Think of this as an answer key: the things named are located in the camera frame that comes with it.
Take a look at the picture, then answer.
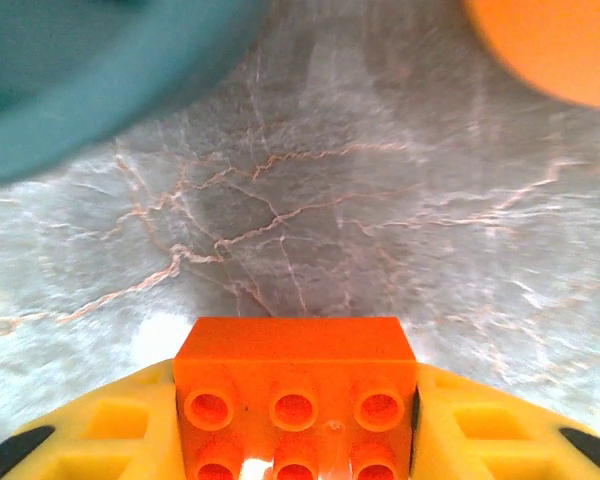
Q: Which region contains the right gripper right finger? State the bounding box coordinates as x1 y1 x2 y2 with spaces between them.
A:
412 362 600 480

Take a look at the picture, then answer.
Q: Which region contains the orange plastic container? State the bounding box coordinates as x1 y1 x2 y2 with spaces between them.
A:
462 0 600 112

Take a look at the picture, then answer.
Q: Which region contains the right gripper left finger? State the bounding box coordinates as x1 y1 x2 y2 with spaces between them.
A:
0 357 184 480

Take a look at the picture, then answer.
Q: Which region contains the orange lego brick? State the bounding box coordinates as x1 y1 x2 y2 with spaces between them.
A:
173 316 420 480

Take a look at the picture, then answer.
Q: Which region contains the teal plastic container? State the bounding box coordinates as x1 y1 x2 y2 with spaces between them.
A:
0 0 272 191

